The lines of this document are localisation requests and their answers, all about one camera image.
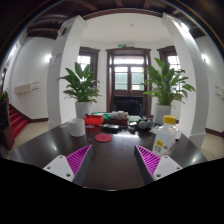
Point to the clear bottle yellow cap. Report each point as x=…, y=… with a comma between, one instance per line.
x=165, y=136

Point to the white cups on tray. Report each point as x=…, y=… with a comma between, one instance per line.
x=120, y=115

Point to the potted green plant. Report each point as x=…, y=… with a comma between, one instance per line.
x=82, y=87
x=168, y=85

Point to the red carpeted staircase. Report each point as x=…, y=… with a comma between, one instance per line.
x=17, y=120

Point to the red round coaster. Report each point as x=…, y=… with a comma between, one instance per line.
x=103, y=138

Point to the left potted green plant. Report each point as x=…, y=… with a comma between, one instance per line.
x=82, y=87

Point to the red plastic box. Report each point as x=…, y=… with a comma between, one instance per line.
x=95, y=120

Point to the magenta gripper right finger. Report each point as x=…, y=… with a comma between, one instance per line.
x=152, y=166

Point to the wooden double door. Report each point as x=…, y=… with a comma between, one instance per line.
x=125, y=76

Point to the green exit sign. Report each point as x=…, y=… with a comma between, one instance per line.
x=122, y=45

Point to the white mug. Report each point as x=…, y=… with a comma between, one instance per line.
x=77, y=127

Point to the grey round speaker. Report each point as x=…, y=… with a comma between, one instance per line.
x=145, y=124

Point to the right potted green plant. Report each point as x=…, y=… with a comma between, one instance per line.
x=168, y=85

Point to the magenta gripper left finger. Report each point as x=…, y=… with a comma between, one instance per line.
x=72, y=167

